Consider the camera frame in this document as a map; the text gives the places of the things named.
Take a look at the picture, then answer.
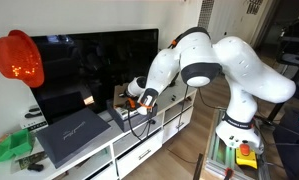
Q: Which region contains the white TV cabinet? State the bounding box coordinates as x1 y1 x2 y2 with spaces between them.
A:
0 79 198 180

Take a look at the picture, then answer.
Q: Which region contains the dark blue cardboard box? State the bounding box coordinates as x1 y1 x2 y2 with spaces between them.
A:
106 84 159 133

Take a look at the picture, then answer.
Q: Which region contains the green plastic tray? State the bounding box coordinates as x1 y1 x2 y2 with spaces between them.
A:
0 128 35 164

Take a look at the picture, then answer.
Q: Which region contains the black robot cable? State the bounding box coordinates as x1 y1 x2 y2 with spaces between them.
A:
126 84 203 165

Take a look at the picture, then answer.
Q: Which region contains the printed paper sheet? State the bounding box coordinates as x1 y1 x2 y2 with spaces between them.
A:
10 151 48 174

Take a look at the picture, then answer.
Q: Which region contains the black tripod stand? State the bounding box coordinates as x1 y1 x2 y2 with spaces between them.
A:
264 58 299 125

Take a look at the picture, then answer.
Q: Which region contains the black flat screen TV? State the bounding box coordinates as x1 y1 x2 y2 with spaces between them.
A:
28 28 160 126

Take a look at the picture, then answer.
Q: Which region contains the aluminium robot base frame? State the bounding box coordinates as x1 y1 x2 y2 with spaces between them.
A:
202 106 271 180

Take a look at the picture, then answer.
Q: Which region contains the red handled clamp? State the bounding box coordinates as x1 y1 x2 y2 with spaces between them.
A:
224 167 235 180

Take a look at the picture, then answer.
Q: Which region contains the yellow emergency stop box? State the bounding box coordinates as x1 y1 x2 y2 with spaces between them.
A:
235 142 259 170

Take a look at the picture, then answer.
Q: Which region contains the white drawer with handle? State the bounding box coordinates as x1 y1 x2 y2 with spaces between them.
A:
116 129 164 179
162 106 194 144

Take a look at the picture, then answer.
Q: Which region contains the black metal rack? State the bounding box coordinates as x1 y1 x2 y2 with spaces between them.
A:
276 18 299 68

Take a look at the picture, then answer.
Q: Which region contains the white room door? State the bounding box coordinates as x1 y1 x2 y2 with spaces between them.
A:
202 0 273 48

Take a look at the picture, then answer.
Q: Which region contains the small black gadget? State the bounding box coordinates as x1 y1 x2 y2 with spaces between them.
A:
27 163 45 173

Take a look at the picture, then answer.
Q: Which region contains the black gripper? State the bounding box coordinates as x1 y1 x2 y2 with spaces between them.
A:
118 89 132 100

